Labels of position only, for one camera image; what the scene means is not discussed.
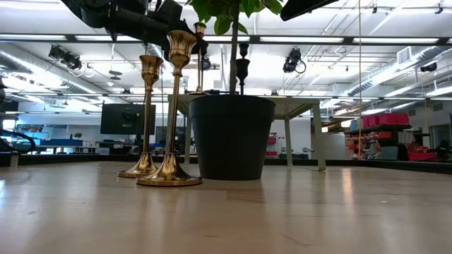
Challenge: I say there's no yellow hanging cord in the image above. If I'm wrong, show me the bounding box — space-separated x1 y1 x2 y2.
357 0 363 162

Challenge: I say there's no shelf with red bins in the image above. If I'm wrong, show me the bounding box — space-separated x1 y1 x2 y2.
344 112 412 162

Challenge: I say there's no black plant pot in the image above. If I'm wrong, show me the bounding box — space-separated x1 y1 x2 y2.
188 94 277 181

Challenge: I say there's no black background screen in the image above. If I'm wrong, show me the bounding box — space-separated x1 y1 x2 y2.
100 103 157 135

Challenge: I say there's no green leafy plant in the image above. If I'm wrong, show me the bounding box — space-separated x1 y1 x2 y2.
185 0 285 95

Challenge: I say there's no overhead frame bar with lights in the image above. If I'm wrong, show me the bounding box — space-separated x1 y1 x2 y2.
0 33 452 45

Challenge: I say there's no white ceiling air vent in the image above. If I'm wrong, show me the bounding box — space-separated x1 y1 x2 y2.
395 46 413 65

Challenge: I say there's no black ceiling-mounted camera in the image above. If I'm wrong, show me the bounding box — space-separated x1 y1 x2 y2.
48 44 83 71
282 48 307 74

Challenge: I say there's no black horizontal frame bar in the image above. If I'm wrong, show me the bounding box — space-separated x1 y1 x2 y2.
0 92 452 102

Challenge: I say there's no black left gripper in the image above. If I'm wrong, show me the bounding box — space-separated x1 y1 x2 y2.
141 13 209 59

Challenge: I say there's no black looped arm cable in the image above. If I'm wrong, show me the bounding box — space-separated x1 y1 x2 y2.
0 129 37 155

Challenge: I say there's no blue background table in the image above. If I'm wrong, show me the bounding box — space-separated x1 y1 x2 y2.
38 138 84 147

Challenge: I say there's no gold candlestick holder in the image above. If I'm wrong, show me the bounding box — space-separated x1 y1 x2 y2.
193 21 209 95
117 54 165 179
136 30 204 188

